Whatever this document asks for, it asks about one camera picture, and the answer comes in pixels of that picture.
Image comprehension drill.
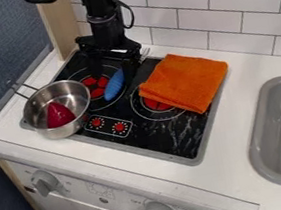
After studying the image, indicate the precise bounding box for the toy stove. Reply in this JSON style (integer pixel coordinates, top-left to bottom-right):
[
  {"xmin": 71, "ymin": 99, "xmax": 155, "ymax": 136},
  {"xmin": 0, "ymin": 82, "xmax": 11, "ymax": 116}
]
[{"xmin": 8, "ymin": 25, "xmax": 245, "ymax": 194}]

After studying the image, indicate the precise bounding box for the red toy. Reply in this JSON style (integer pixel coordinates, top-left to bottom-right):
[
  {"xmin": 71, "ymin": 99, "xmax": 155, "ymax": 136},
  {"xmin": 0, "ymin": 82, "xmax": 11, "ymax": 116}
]
[{"xmin": 42, "ymin": 98, "xmax": 79, "ymax": 130}]

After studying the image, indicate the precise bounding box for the blue fork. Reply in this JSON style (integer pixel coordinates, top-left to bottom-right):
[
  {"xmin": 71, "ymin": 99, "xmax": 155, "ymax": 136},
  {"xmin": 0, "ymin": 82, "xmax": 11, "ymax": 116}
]
[{"xmin": 95, "ymin": 45, "xmax": 160, "ymax": 103}]

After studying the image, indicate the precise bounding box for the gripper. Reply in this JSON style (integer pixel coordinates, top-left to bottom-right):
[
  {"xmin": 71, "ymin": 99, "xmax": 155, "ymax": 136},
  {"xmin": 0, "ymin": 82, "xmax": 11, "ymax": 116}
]
[{"xmin": 73, "ymin": 25, "xmax": 150, "ymax": 94}]

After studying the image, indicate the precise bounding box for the orange cloth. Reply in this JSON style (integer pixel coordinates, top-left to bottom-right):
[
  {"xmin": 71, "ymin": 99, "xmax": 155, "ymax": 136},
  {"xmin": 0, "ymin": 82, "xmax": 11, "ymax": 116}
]
[{"xmin": 131, "ymin": 44, "xmax": 237, "ymax": 125}]

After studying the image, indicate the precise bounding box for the silver pot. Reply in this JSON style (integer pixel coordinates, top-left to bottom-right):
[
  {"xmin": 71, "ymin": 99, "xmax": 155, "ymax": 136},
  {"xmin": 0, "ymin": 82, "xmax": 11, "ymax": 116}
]
[{"xmin": 9, "ymin": 70, "xmax": 100, "ymax": 147}]

